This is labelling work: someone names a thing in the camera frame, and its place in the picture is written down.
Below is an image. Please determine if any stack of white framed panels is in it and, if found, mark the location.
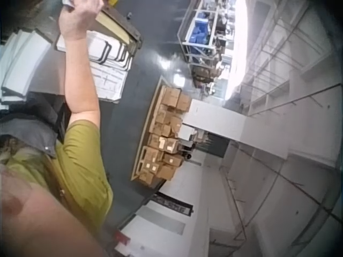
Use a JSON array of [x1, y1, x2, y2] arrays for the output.
[[55, 28, 135, 72]]

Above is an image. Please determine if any pallet of cardboard boxes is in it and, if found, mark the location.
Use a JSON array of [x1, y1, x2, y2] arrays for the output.
[[130, 77, 192, 188]]

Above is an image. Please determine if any white printed sheet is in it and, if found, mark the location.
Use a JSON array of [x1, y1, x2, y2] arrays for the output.
[[90, 60, 130, 103]]

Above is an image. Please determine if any white rack with blue bins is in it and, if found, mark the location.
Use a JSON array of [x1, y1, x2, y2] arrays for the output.
[[176, 0, 236, 65]]

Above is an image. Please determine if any person's right hand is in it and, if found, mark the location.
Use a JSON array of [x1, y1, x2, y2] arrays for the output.
[[58, 0, 104, 41]]

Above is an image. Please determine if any stack of white boards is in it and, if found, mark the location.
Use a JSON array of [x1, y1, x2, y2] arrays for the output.
[[0, 28, 53, 106]]

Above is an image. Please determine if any white cabinet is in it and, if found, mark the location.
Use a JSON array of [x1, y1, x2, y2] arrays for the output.
[[113, 165, 242, 257]]

